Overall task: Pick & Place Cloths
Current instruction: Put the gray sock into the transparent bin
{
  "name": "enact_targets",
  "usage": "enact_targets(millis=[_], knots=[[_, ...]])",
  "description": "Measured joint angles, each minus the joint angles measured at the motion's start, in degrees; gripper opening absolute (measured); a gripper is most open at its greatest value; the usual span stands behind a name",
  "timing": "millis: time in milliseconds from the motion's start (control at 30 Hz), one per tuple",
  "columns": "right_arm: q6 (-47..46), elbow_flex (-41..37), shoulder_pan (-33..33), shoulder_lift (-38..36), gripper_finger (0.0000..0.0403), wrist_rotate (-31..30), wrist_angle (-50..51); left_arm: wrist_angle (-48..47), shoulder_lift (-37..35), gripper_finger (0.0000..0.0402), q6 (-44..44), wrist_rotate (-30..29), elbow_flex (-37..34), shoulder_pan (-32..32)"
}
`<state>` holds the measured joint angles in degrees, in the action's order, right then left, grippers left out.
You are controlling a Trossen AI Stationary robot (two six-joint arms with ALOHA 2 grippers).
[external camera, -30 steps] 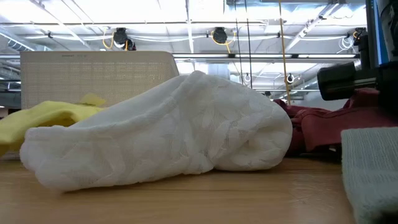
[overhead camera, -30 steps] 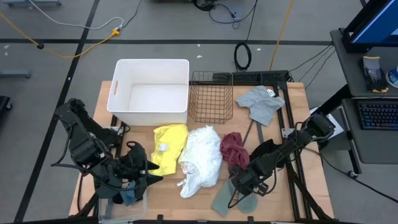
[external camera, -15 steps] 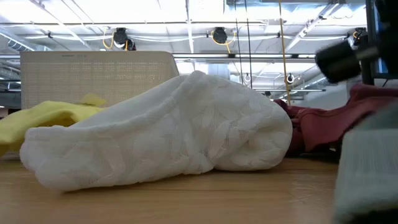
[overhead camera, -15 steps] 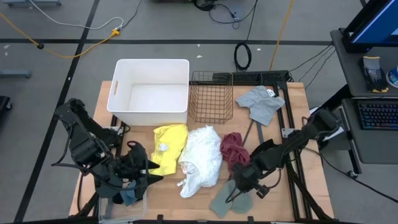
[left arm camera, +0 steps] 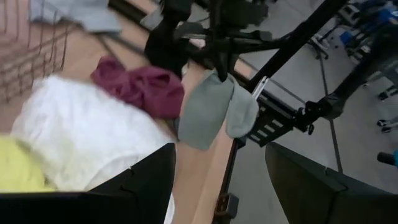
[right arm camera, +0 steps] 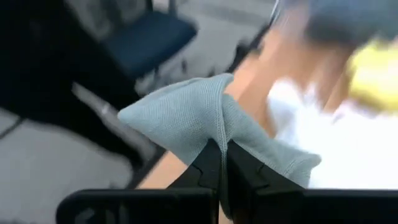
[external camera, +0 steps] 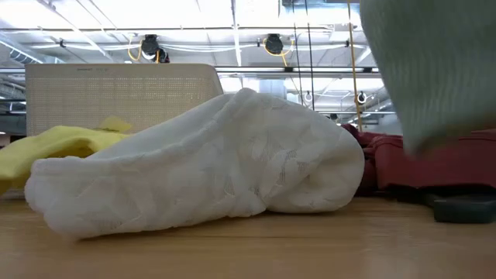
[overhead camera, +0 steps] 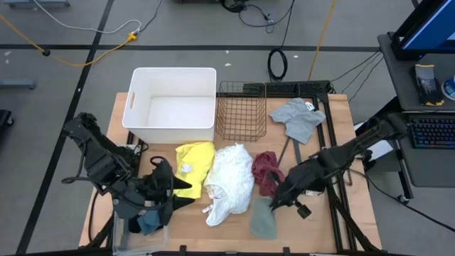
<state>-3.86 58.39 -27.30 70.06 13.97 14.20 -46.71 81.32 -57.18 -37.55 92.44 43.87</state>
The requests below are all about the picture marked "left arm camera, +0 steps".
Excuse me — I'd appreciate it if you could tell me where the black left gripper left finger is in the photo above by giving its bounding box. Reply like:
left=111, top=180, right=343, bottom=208
left=83, top=142, right=177, bottom=224

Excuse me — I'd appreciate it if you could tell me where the blue black background equipment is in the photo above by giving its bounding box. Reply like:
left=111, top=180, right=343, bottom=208
left=337, top=0, right=398, bottom=50

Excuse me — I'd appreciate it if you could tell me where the light grey cloth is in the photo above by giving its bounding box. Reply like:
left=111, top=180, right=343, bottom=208
left=29, top=0, right=123, bottom=34

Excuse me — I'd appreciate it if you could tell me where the sage green cloth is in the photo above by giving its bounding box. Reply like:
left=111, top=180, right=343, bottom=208
left=175, top=70, right=259, bottom=151

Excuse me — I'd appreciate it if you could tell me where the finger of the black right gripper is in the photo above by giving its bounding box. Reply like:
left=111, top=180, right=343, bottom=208
left=213, top=42, right=227, bottom=83
left=225, top=42, right=241, bottom=75

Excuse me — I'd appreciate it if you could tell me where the black aluminium rig frame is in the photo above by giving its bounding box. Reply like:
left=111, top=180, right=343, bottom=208
left=107, top=0, right=398, bottom=224

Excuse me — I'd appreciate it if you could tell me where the yellow cloth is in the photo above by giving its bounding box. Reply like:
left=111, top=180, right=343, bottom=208
left=0, top=135, right=57, bottom=194

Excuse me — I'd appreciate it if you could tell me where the white lace cloth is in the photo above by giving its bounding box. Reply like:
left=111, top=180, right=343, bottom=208
left=11, top=74, right=178, bottom=224

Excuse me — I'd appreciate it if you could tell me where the copper wire basket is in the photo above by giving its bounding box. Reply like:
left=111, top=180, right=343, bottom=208
left=0, top=0, right=71, bottom=105

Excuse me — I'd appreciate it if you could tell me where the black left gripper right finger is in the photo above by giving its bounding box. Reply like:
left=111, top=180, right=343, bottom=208
left=265, top=142, right=398, bottom=224

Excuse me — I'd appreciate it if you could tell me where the maroon cloth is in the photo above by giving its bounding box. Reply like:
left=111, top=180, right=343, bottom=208
left=90, top=55, right=186, bottom=121

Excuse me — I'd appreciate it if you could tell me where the large black cloth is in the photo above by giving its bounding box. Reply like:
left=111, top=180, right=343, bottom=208
left=144, top=17, right=200, bottom=80

